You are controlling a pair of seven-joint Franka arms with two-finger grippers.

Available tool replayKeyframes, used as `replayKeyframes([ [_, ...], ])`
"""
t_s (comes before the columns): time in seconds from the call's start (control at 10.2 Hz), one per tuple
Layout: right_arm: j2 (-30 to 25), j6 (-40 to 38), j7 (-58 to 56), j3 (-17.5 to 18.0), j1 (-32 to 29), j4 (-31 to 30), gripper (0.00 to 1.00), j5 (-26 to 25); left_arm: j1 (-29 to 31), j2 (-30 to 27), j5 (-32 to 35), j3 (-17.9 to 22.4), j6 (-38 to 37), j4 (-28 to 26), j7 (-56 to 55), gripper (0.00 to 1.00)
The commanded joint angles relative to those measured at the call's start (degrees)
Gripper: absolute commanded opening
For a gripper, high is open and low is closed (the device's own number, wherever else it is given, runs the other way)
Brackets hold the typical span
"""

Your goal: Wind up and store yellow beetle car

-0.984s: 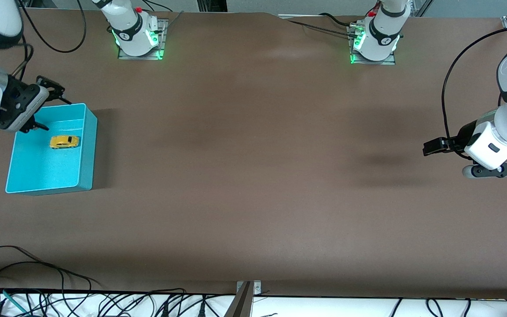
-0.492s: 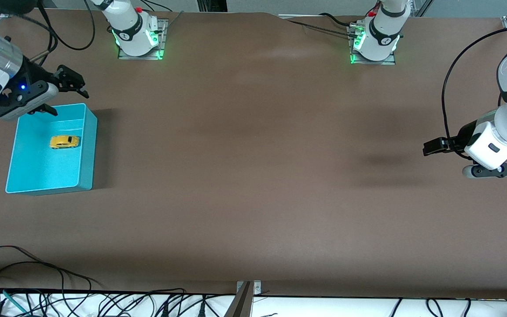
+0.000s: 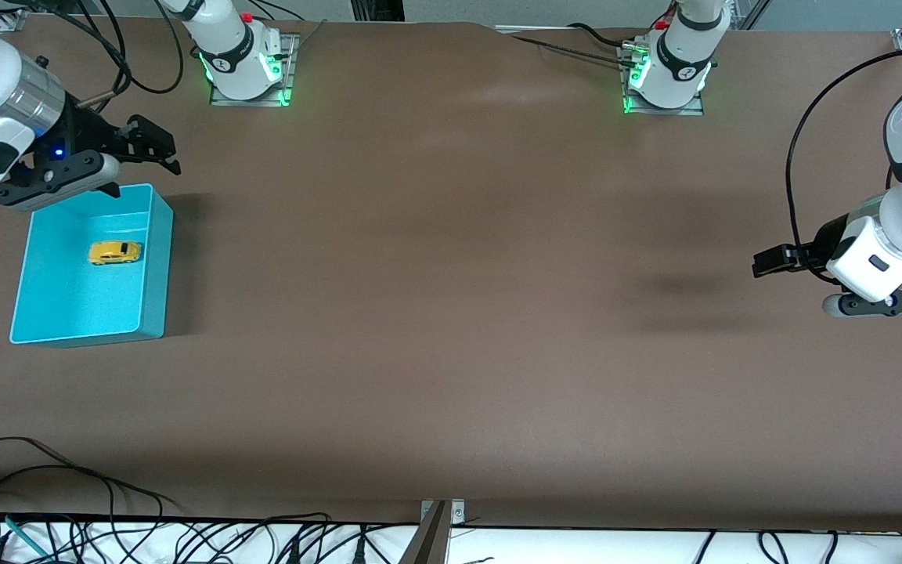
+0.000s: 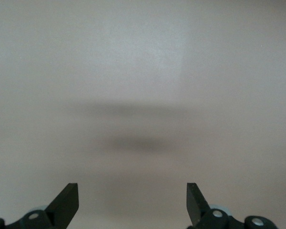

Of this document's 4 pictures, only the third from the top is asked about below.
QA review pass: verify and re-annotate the black left base cable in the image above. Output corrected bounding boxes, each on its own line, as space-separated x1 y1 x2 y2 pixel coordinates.
509 34 641 68
568 22 637 49

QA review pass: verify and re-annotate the thin right base cable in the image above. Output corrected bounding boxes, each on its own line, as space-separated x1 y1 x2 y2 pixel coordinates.
251 0 328 57

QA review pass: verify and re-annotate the teal cable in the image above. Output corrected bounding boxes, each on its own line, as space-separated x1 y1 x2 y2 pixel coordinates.
3 515 51 559

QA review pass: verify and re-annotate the white lower shelf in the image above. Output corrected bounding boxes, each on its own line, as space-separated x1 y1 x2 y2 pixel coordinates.
0 517 902 564

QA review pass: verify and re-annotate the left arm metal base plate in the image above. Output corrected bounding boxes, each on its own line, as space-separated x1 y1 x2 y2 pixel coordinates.
619 45 707 118

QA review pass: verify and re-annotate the teal plastic storage bin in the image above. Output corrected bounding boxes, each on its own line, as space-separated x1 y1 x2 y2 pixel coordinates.
9 183 175 348

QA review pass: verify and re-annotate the long black right arm cable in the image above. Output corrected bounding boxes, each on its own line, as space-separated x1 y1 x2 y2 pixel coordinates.
67 0 185 96

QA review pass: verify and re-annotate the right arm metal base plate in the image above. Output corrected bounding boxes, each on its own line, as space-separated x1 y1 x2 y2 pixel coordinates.
209 33 300 107

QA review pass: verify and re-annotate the yellow beetle toy car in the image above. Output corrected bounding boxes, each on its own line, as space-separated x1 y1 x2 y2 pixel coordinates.
88 240 143 266

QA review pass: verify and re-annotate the metal table edge bracket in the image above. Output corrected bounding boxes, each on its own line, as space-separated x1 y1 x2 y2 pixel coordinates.
400 499 467 564

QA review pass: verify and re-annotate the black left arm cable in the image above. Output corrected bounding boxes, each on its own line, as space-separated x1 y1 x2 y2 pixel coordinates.
785 49 902 285

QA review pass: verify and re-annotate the thin black floor cable loop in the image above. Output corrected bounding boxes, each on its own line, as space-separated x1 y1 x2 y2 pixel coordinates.
0 436 182 522

